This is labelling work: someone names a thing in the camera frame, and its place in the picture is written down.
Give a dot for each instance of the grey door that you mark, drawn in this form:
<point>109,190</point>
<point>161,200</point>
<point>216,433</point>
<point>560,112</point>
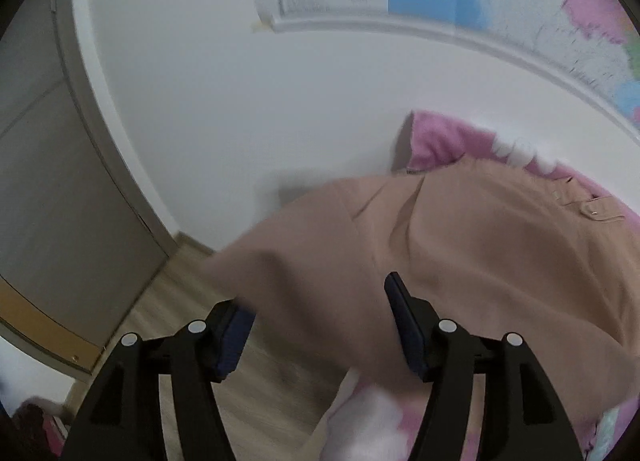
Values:
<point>50,181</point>

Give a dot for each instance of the beige pink jacket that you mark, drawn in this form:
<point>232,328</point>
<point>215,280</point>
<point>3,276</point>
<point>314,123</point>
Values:
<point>500,281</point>

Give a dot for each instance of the pink printed blanket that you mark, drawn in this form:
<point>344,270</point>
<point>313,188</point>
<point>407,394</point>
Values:
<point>440,141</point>

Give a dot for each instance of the dark cloth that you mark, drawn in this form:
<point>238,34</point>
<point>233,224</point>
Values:
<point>32,426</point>

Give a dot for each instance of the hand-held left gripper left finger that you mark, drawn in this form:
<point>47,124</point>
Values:
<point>232,341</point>

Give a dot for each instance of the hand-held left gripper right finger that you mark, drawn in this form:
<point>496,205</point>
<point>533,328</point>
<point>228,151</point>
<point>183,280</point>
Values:
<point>406,326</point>

